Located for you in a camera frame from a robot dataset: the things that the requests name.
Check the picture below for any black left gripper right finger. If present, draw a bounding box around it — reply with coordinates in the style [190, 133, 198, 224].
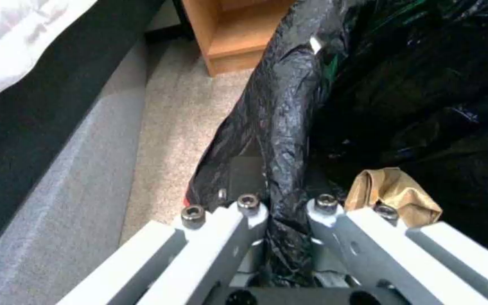
[306, 193, 488, 305]

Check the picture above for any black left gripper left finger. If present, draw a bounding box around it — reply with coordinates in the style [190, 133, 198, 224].
[56, 155, 271, 305]

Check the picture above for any black plastic trash bag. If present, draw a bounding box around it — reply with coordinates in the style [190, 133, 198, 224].
[189, 0, 488, 288]

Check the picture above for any crumpled brown paper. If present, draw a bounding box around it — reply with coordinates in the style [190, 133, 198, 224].
[344, 169, 444, 228]

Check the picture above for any wooden bedside cabinet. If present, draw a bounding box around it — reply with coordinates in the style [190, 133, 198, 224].
[179, 0, 297, 77]

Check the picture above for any black mattress cover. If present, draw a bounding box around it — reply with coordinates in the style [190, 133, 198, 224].
[0, 0, 173, 266]

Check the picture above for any white bed sheet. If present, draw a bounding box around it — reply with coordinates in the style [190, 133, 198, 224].
[0, 0, 101, 105]

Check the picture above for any grey upholstered bed frame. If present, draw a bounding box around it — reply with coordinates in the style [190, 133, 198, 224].
[0, 38, 174, 305]

